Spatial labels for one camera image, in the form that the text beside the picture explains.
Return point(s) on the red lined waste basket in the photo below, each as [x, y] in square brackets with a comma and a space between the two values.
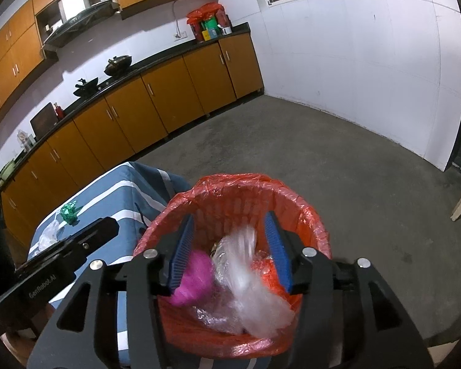
[234, 196]

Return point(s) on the pink plastic bag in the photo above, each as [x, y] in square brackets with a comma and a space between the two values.
[196, 276]

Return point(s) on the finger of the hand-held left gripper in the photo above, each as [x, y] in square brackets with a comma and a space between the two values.
[88, 238]

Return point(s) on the clear glass jar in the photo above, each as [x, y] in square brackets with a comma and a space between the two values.
[24, 139]

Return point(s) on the clear plastic bag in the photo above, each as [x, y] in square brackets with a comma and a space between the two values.
[253, 299]

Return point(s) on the red bottle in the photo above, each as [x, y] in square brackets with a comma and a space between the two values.
[59, 112]

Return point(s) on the small white plastic bag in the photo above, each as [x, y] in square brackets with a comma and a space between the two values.
[48, 236]

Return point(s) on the red plastic bag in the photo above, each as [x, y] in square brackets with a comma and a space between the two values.
[265, 273]

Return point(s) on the white wall outlet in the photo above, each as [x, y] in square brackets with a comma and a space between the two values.
[180, 37]

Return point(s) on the steel range hood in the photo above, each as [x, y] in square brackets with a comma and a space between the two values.
[78, 21]

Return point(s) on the black kitchen countertop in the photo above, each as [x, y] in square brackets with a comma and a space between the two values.
[157, 59]

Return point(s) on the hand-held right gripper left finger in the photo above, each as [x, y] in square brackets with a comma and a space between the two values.
[181, 255]

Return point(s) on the green enamel basin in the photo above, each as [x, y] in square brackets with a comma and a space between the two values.
[7, 170]

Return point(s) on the brown cutting board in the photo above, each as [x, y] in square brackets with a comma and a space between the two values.
[44, 120]

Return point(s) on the red bag with groceries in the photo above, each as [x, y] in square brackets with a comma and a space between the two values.
[207, 21]

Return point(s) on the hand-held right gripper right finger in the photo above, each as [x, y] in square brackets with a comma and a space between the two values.
[277, 255]

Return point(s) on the small green plastic bag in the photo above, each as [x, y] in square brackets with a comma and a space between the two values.
[70, 213]

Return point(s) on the white cup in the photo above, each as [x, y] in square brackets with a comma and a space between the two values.
[226, 30]

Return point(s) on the black wok with lid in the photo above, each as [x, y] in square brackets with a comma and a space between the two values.
[117, 66]

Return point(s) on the wooden lower kitchen cabinets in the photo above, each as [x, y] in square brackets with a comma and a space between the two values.
[138, 111]

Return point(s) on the long wooden upper cabinets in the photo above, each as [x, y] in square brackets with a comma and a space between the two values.
[7, 57]

